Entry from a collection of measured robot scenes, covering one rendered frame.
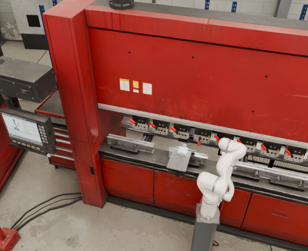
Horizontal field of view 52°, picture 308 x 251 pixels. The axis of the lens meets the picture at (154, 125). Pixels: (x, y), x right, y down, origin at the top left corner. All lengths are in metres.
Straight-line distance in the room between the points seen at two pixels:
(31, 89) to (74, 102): 0.53
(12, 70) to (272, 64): 1.93
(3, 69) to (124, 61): 0.93
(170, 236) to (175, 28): 2.26
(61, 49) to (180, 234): 2.31
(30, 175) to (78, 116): 1.73
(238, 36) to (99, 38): 1.10
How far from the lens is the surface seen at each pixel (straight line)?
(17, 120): 2.81
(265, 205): 3.32
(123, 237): 3.69
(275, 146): 2.91
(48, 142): 2.75
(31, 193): 4.28
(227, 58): 2.46
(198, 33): 2.39
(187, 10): 2.58
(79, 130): 3.10
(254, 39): 2.37
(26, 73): 2.57
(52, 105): 3.88
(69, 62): 2.68
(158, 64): 2.60
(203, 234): 2.78
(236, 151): 2.53
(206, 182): 2.34
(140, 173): 3.34
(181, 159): 3.03
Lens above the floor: 3.16
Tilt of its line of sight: 40 degrees down
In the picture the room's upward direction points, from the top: 1 degrees clockwise
